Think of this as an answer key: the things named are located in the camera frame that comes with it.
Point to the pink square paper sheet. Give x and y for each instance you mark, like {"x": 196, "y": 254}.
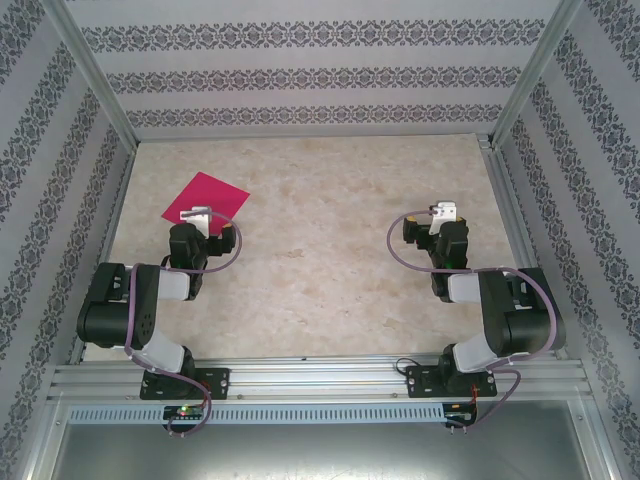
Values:
{"x": 210, "y": 192}

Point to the aluminium side rail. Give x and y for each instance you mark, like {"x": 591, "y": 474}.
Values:
{"x": 113, "y": 215}
{"x": 514, "y": 210}

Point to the left aluminium side rail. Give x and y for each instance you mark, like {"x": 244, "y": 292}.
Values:
{"x": 113, "y": 215}

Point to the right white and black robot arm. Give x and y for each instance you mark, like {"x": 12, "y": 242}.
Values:
{"x": 520, "y": 325}

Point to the aluminium frame post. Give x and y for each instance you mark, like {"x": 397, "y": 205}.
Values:
{"x": 95, "y": 70}
{"x": 537, "y": 70}

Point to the grey metal sheet tray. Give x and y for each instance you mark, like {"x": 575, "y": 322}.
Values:
{"x": 320, "y": 450}

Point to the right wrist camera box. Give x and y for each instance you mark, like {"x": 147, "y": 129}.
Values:
{"x": 444, "y": 214}

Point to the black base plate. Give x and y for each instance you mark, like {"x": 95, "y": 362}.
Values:
{"x": 217, "y": 380}
{"x": 420, "y": 382}

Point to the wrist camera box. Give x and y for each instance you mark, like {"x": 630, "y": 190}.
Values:
{"x": 196, "y": 216}
{"x": 444, "y": 214}

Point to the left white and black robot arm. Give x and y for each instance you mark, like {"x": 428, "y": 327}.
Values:
{"x": 150, "y": 320}

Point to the small circuit board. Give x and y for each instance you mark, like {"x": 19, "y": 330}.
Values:
{"x": 457, "y": 415}
{"x": 185, "y": 412}

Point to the left small circuit board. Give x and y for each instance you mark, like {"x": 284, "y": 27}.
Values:
{"x": 185, "y": 412}

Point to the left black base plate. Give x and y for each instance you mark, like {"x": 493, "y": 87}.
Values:
{"x": 217, "y": 380}

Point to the left aluminium frame post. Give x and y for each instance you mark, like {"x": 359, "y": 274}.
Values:
{"x": 95, "y": 70}

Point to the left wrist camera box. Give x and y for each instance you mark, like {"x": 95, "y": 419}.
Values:
{"x": 196, "y": 216}

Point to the right aluminium frame post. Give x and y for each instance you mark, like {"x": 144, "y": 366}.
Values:
{"x": 537, "y": 70}

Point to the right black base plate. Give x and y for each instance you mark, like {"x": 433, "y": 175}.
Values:
{"x": 420, "y": 382}

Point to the right small circuit board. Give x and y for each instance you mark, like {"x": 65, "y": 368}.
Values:
{"x": 457, "y": 415}

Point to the right aluminium side rail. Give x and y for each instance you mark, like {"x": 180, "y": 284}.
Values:
{"x": 514, "y": 210}

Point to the aluminium mounting rail beam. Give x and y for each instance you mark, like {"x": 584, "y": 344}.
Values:
{"x": 320, "y": 380}

